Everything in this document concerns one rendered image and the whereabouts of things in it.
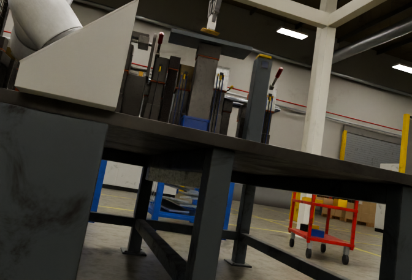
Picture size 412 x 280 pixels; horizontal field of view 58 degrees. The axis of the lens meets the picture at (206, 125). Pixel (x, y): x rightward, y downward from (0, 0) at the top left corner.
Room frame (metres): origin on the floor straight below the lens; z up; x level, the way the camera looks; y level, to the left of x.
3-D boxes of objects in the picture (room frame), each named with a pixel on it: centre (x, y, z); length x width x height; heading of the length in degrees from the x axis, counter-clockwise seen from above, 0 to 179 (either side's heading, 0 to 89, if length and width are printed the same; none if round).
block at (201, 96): (1.63, 0.05, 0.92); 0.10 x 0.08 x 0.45; 99
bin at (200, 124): (1.52, 0.05, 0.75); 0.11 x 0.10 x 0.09; 99
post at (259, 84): (1.67, -0.21, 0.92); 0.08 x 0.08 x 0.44; 9
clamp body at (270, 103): (1.84, -0.28, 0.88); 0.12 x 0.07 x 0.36; 9
